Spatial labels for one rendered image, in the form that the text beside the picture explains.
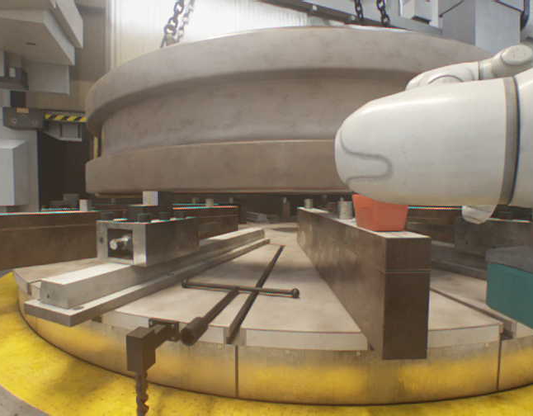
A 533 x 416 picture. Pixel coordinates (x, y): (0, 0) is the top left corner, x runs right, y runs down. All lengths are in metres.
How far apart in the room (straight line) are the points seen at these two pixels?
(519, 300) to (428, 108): 0.24
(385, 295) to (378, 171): 0.58
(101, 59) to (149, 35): 0.77
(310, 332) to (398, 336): 0.31
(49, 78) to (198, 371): 3.31
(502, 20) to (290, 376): 6.13
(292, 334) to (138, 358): 0.55
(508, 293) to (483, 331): 0.99
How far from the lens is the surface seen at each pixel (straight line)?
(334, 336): 1.15
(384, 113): 0.41
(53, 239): 2.56
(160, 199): 1.71
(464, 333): 1.37
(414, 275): 0.95
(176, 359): 1.36
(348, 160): 0.42
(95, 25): 5.06
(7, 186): 4.44
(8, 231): 2.53
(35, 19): 3.20
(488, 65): 1.02
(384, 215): 1.01
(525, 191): 0.40
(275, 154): 1.56
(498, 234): 2.00
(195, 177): 1.71
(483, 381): 1.57
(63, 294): 1.39
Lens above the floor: 0.81
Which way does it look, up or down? 2 degrees down
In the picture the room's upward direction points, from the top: straight up
